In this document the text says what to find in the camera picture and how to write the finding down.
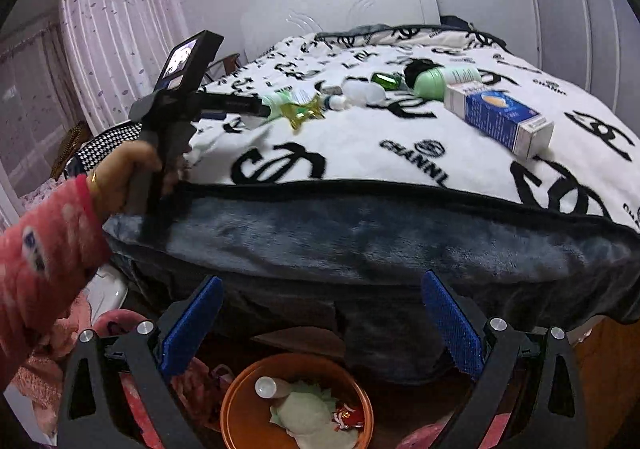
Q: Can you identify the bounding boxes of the white bed headboard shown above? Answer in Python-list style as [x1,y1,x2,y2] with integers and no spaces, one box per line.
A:
[241,0,440,60]

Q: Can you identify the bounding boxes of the black sock ball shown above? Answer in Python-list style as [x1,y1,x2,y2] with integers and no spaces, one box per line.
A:
[404,58,440,88]

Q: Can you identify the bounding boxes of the wooden chair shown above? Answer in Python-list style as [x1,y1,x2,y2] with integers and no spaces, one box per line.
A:
[205,53,241,81]

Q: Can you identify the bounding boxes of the green glass bottle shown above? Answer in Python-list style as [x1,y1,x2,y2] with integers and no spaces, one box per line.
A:
[371,72,405,92]

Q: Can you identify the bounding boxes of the left forearm pink sleeve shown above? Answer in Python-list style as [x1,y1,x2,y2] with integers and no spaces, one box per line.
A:
[1,175,111,387]

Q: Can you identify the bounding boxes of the white green plush toy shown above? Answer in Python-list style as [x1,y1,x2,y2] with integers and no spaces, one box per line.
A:
[270,381,359,449]

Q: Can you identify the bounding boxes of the pink patterned curtain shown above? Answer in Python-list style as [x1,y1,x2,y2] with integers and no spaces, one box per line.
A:
[1,0,186,214]

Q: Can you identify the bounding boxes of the person's left hand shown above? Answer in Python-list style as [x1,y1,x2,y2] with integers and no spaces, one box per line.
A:
[86,140,186,224]

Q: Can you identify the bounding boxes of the green roll-on bottle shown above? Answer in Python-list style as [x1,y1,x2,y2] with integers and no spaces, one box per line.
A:
[413,67,480,102]

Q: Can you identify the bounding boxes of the white black logo blanket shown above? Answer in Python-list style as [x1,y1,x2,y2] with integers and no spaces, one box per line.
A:
[106,27,639,328]

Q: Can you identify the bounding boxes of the white plastic bottle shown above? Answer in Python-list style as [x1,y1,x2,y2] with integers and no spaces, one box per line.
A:
[342,79,386,107]

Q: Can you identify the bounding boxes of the grey wardrobe doors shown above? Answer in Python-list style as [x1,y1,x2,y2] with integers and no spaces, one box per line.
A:
[534,0,639,132]

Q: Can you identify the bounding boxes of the pink fluffy towel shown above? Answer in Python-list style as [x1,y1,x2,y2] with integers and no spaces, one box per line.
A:
[11,292,119,437]

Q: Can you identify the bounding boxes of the blue white carton box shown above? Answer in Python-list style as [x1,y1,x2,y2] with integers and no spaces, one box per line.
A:
[444,81,554,159]

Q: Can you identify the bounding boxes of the orange trash bin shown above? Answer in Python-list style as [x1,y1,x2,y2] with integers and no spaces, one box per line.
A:
[220,354,374,448]

